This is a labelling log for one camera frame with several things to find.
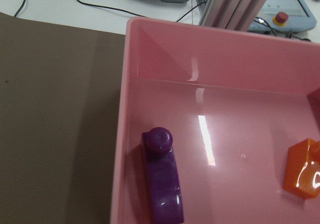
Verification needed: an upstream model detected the pink plastic box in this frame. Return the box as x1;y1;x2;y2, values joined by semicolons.
110;18;320;223

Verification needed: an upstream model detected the orange toy block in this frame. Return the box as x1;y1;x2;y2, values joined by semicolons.
283;138;320;199

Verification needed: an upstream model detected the black cable on desk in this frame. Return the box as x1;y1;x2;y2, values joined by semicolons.
74;0;208;23

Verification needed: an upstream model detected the aluminium frame post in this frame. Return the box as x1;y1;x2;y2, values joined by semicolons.
199;0;267;32

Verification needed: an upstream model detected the teach pendant with red button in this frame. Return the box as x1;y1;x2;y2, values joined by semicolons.
248;0;317;33

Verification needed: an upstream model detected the purple toy block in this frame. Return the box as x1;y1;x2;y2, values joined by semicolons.
140;127;184;223

